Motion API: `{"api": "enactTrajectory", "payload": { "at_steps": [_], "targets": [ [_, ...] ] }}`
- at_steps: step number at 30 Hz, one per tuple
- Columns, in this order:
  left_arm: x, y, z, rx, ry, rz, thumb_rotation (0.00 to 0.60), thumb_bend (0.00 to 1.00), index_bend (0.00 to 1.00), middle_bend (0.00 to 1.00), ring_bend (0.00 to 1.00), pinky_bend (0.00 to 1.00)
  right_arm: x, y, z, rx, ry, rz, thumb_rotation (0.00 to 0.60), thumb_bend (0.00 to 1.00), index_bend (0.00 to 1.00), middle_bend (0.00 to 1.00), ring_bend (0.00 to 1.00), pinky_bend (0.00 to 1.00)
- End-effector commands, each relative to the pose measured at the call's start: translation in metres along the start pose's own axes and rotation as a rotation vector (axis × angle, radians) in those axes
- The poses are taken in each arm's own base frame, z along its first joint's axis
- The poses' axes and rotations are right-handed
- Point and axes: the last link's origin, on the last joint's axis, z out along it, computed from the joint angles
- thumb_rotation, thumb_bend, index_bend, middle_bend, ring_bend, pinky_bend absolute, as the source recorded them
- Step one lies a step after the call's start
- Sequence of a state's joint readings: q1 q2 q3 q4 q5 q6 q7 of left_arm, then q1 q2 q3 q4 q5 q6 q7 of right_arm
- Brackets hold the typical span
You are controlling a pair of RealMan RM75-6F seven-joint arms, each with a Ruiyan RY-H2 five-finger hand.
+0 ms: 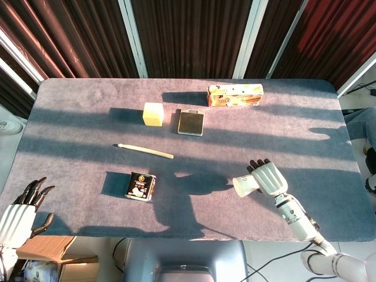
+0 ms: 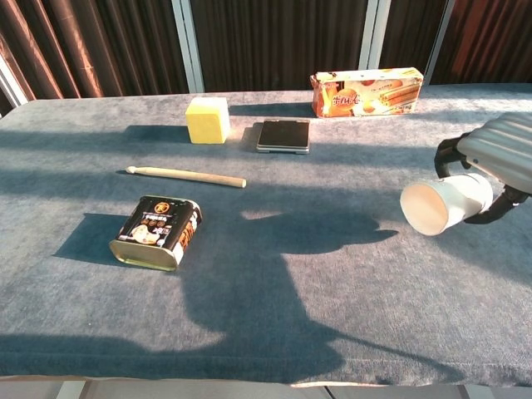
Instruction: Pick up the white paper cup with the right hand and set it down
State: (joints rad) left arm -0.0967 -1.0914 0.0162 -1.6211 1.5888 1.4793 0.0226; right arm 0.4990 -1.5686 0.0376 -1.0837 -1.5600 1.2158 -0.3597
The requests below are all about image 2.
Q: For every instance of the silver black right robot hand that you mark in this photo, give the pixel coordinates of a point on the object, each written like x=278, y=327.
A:
x=505, y=149

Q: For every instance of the white paper cup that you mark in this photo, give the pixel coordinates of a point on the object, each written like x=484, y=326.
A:
x=442, y=205

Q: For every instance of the orange egg roll box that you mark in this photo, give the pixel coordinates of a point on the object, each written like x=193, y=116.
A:
x=365, y=93

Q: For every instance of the small black digital scale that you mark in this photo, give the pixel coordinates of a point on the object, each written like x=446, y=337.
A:
x=284, y=134

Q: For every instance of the grey blue table cloth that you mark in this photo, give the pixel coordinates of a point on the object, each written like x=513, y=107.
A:
x=291, y=291

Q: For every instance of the yellow sponge block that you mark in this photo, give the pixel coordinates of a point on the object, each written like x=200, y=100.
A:
x=206, y=120

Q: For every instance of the wooden drumstick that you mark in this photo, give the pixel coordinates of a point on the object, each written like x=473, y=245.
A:
x=187, y=176

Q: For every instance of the black luncheon meat can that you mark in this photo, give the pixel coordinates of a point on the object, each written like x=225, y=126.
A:
x=156, y=230

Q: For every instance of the dark brown curtain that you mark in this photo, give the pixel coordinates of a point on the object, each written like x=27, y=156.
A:
x=104, y=45

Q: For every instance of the grey window frame post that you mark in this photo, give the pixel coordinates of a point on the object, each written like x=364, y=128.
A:
x=188, y=41
x=369, y=33
x=439, y=37
x=10, y=83

